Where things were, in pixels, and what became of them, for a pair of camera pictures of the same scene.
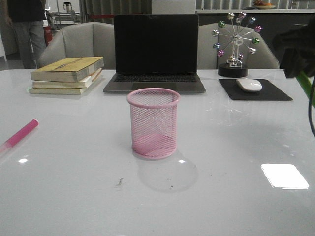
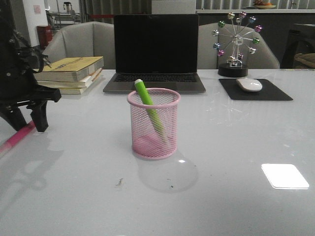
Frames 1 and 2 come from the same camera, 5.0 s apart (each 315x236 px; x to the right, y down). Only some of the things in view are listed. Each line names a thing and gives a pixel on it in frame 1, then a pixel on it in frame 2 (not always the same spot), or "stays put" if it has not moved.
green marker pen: (304, 81) → (150, 105)
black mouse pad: (268, 91) stays put
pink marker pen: (18, 134) stays put
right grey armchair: (220, 43) stays put
